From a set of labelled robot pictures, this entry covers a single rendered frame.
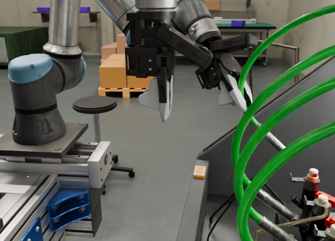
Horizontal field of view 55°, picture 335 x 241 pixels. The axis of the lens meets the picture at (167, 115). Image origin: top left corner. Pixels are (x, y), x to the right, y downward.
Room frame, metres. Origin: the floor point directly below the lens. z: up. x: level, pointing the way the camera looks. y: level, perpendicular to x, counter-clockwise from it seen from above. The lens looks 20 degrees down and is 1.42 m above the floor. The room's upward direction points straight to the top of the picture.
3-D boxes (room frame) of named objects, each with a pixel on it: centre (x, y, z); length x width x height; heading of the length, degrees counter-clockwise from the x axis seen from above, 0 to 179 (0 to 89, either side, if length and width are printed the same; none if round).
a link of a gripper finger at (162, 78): (0.59, 0.01, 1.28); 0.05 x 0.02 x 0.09; 169
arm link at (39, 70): (0.90, 0.38, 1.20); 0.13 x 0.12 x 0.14; 163
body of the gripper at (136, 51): (0.62, 0.03, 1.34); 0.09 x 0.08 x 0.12; 79
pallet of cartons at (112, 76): (5.32, 0.61, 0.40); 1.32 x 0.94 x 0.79; 174
